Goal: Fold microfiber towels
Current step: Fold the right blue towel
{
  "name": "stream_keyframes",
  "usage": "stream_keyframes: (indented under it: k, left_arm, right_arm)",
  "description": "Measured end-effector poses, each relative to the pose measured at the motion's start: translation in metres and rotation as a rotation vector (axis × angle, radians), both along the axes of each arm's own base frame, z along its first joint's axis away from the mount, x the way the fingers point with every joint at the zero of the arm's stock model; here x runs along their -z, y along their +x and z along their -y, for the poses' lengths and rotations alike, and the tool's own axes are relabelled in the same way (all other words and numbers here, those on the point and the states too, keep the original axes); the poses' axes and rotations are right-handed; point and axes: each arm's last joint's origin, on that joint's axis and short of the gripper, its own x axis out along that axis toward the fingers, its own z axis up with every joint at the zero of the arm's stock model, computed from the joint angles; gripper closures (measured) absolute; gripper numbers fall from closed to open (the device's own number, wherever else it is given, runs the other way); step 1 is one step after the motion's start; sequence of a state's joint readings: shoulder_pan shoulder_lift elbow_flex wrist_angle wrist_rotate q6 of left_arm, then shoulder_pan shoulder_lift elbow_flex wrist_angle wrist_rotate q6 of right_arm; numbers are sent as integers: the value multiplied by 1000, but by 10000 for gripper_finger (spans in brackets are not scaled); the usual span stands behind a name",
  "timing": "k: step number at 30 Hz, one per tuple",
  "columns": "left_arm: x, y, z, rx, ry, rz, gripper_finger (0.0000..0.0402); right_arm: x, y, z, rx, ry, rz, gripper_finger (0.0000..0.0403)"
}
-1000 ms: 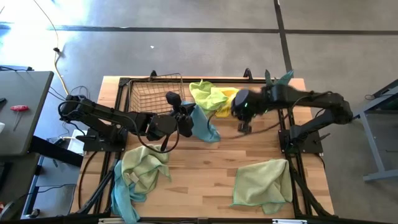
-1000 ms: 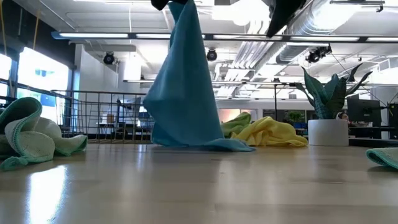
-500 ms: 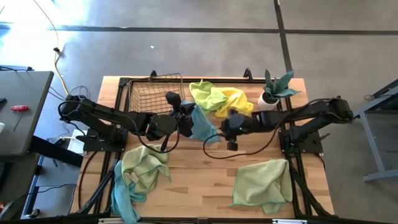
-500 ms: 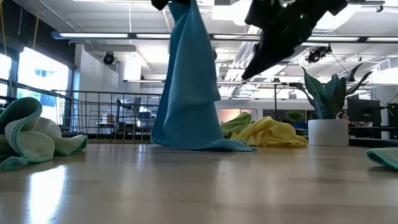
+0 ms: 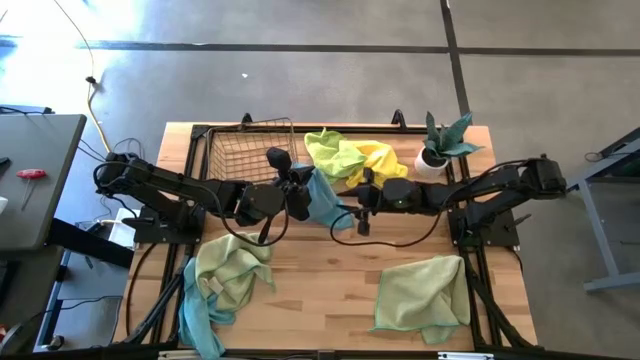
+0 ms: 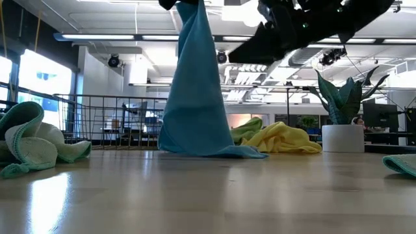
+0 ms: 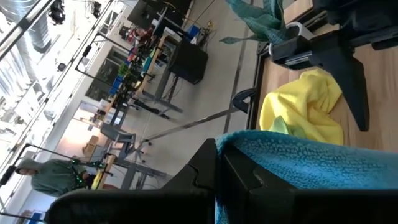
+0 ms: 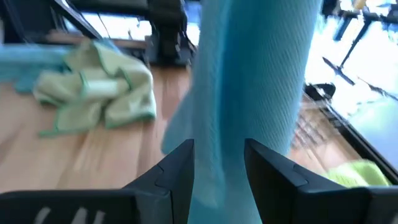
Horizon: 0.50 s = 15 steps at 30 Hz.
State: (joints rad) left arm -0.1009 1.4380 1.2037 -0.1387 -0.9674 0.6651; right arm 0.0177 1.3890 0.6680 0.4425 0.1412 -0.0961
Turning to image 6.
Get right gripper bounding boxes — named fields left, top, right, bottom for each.
left=228, top=0, right=326, bottom=64

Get small blue microfiber towel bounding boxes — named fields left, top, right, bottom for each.
left=157, top=0, right=270, bottom=159

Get pale green cloth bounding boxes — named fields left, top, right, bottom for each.
left=0, top=101, right=92, bottom=179

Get lime green microfiber towel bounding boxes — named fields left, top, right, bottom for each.
left=229, top=116, right=264, bottom=146

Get yellow microfiber towel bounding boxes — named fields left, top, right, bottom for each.
left=240, top=121, right=322, bottom=154

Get pale green microfiber towel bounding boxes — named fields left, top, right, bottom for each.
left=382, top=153, right=416, bottom=178

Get long ceiling light fixture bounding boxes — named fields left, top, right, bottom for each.
left=53, top=32, right=416, bottom=45

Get green office plant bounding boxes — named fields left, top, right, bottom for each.
left=297, top=115, right=321, bottom=131

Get snake plant in white pot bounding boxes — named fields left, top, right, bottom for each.
left=308, top=66, right=390, bottom=153

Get person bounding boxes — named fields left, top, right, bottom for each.
left=352, top=116, right=367, bottom=129

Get black computer monitor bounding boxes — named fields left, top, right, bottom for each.
left=406, top=109, right=416, bottom=146
left=363, top=102, right=400, bottom=133

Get wire mesh basket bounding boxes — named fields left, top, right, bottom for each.
left=53, top=93, right=168, bottom=151

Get yellow hanging strap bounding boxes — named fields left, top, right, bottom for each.
left=0, top=0, right=8, bottom=58
left=34, top=11, right=42, bottom=53

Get black aluminium table frame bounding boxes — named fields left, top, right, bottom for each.
left=364, top=144, right=416, bottom=155

